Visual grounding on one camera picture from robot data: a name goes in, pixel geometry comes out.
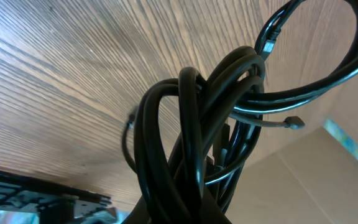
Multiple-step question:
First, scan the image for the black USB cable bundle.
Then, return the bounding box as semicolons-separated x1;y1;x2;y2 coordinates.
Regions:
121;0;358;224

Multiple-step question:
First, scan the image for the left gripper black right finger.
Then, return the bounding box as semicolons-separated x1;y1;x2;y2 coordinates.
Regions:
200;187;231;224

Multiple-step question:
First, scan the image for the black USB-C cable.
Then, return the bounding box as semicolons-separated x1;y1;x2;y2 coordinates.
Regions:
228;111;306;130

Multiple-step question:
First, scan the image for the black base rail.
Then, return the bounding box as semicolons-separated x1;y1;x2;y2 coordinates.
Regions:
0;166;117;224

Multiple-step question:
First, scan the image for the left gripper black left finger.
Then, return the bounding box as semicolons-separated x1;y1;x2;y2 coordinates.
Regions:
122;197;150;224

